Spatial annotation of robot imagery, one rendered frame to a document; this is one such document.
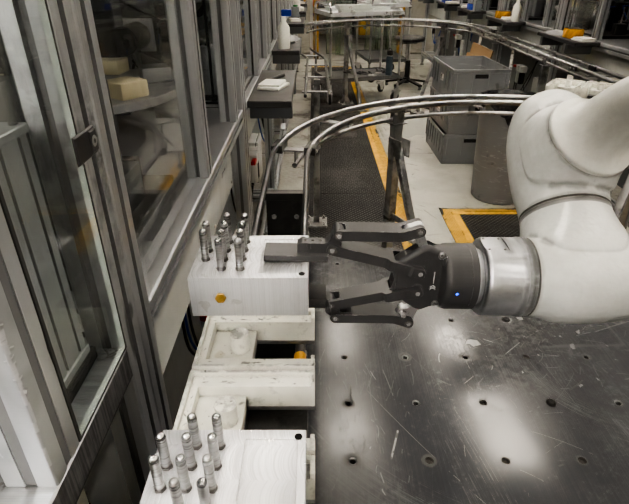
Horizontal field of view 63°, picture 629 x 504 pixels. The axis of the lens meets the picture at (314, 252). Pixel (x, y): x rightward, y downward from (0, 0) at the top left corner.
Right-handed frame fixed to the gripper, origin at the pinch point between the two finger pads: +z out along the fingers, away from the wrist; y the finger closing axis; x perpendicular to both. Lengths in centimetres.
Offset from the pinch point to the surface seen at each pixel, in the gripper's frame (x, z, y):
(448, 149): -310, -100, -85
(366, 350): -21.7, -12.1, -29.5
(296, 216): -63, 2, -23
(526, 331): -27, -43, -29
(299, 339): -3.6, -0.6, -12.5
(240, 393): 7.9, 5.6, -10.8
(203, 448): 20.1, 6.8, -5.0
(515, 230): -200, -113, -94
